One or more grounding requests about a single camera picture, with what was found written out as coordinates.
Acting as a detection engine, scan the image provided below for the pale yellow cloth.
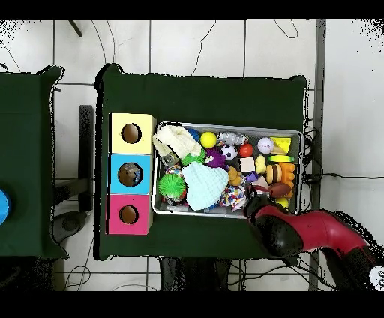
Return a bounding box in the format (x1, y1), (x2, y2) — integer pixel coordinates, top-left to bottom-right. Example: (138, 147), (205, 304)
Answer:
(152, 122), (203, 160)

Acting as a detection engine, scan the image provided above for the mint green cloth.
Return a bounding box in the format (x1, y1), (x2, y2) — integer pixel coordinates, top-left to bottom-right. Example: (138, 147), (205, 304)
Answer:
(181, 161), (230, 212)

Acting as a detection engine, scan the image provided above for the green fuzzy toy with eyes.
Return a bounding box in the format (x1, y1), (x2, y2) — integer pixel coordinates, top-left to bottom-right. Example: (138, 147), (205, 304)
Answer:
(157, 172), (188, 201)

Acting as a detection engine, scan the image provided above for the clear mesh bin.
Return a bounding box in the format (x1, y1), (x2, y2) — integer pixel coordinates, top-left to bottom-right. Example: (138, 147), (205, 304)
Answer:
(152, 122), (304, 222)

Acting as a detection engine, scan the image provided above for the wooden box with three holes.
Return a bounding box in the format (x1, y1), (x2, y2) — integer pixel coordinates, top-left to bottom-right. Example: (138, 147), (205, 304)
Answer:
(106, 111), (158, 237)

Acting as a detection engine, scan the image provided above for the small green spiky toy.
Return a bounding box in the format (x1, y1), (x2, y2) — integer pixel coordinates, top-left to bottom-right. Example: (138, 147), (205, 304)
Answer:
(181, 149), (208, 168)

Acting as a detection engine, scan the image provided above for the crushed silver can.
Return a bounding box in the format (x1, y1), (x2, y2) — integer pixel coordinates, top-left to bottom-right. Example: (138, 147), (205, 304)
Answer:
(161, 151), (180, 168)

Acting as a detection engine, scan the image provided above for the purple fuzzy toy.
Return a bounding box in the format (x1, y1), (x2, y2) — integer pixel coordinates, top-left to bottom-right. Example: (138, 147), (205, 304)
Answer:
(205, 148), (228, 170)

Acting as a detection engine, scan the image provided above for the blue spiky ball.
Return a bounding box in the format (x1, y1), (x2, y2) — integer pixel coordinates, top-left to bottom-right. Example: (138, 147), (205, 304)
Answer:
(184, 127), (202, 143)

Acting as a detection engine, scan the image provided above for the orange plush toy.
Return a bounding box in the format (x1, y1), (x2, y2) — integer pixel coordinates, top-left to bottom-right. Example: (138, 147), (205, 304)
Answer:
(226, 166), (244, 187)

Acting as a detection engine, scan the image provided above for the silver robot toy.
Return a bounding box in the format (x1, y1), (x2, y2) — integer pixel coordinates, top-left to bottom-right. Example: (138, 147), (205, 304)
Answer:
(217, 131), (248, 146)

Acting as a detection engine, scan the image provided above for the small red ball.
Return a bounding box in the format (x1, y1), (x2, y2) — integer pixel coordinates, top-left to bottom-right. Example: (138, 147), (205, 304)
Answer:
(238, 142), (255, 159)

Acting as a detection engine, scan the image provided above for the small wooden block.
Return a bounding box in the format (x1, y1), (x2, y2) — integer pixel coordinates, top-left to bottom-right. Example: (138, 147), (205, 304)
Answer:
(239, 157), (256, 174)

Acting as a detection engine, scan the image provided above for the white multicoloured printed packet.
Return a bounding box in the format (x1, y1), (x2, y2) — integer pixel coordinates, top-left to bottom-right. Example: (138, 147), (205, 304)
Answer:
(219, 184), (248, 212)

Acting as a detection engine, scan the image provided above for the yellow duck toy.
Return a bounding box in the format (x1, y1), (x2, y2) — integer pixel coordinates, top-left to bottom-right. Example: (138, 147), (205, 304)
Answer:
(254, 155), (269, 176)

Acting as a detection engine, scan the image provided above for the tan wooden cube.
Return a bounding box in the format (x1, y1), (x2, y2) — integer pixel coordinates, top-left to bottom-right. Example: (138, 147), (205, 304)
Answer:
(252, 176), (270, 191)

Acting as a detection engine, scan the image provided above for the white baseball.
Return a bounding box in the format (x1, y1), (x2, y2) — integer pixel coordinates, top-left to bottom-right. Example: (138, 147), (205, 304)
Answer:
(257, 136), (275, 155)

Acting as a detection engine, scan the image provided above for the toy hamburger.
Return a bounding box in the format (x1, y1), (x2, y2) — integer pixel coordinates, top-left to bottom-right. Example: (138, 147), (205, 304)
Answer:
(266, 164), (284, 185)

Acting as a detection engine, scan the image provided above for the yellow toy banana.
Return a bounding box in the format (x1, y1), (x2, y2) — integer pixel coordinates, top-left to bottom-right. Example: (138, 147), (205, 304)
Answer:
(269, 155), (297, 164)

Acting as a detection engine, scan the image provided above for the brown toy football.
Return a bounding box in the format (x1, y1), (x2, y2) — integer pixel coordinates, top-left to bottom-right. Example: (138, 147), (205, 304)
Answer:
(268, 182), (295, 199)

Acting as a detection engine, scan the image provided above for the orange spiky toy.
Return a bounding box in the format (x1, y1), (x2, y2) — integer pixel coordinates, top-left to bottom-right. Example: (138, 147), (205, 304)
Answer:
(280, 162), (298, 185)

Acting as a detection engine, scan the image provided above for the dark green side table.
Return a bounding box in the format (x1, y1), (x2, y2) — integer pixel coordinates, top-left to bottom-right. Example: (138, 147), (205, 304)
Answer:
(0, 64), (68, 260)

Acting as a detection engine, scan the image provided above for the blue round plate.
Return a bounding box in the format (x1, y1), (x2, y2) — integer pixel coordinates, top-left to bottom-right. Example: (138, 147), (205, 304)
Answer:
(0, 188), (11, 227)

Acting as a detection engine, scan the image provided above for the black floor cable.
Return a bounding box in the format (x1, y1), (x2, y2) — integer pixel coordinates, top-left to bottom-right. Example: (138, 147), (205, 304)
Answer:
(301, 122), (384, 184)

